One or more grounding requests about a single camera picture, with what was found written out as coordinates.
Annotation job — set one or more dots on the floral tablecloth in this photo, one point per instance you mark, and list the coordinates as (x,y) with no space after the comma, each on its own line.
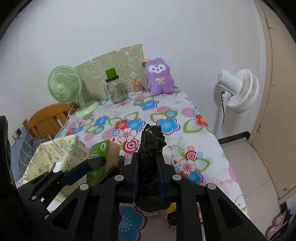
(191,149)

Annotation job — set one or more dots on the toothpick jar orange lid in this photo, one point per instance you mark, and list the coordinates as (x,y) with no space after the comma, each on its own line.
(137,86)

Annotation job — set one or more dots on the green patterned cardboard panel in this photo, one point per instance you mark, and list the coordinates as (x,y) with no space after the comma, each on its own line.
(127,64)

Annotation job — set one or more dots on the beige door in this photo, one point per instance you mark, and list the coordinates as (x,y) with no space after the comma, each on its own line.
(273,134)

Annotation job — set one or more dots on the glass mason jar mug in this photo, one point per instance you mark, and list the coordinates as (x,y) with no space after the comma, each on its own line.
(116,90)

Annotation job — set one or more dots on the green desk fan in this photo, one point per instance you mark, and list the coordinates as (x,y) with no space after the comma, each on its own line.
(65,86)

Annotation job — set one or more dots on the white standing fan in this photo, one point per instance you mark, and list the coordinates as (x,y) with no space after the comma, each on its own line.
(239,92)

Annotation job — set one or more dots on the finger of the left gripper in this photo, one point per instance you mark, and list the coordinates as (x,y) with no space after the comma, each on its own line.
(9,192)
(37,194)

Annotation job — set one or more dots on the black soft object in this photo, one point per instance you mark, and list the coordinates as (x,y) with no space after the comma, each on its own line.
(150,194)

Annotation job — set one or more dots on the green cup on jar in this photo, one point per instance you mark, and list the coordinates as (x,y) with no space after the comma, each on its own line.
(111,73)

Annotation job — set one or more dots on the green tissue box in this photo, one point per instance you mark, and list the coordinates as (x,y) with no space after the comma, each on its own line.
(105,154)

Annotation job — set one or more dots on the purple plush bunny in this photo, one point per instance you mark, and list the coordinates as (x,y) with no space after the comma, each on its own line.
(159,79)

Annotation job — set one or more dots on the grey plaid pillow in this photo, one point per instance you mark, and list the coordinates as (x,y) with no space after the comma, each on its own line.
(25,148)

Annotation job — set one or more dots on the wall power outlet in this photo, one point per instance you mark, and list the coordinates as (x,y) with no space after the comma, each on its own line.
(17,134)

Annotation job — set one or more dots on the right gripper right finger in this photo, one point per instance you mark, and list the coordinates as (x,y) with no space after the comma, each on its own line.
(204,212)

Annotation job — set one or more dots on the yellow cartoon storage box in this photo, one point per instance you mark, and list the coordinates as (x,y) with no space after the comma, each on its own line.
(58,154)

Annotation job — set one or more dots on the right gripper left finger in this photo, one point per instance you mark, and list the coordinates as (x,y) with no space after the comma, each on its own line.
(120,189)

